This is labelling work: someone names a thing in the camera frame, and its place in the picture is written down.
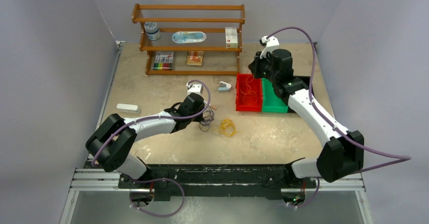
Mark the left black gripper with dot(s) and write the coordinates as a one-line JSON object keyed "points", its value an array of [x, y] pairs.
{"points": [[199, 118]]}

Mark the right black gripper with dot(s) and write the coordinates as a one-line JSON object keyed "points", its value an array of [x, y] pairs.
{"points": [[255, 66]]}

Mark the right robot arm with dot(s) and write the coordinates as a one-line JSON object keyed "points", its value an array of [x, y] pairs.
{"points": [[342, 152]]}

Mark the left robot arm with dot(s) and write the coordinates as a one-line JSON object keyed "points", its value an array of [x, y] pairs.
{"points": [[111, 143]]}

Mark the red plastic bin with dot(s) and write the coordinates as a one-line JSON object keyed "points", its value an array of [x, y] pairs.
{"points": [[249, 93]]}

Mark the green plastic bin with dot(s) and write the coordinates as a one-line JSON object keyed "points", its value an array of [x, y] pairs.
{"points": [[271, 103]]}

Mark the white red box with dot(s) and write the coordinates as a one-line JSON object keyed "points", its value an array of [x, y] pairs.
{"points": [[231, 37]]}

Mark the black plastic bin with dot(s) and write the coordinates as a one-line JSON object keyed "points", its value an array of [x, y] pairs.
{"points": [[305, 81]]}

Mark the orange small notebook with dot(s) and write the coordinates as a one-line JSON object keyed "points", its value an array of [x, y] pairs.
{"points": [[194, 58]]}

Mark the marker pen set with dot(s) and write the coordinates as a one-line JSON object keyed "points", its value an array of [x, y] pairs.
{"points": [[163, 60]]}

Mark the wooden shelf rack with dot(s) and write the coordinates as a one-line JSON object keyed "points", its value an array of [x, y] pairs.
{"points": [[210, 19]]}

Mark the blue oval packaged item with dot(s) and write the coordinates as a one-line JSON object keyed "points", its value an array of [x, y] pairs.
{"points": [[181, 37]]}

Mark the white rectangular eraser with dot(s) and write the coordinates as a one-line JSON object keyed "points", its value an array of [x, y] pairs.
{"points": [[128, 108]]}

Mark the blue white jar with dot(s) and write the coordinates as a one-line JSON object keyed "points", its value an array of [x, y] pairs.
{"points": [[152, 30]]}

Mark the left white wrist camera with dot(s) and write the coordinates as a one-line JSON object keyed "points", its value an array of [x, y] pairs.
{"points": [[196, 88]]}

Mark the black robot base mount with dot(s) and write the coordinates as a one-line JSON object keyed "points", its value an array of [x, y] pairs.
{"points": [[270, 181]]}

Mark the aluminium rail frame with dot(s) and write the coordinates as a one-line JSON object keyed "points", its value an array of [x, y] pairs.
{"points": [[95, 197]]}

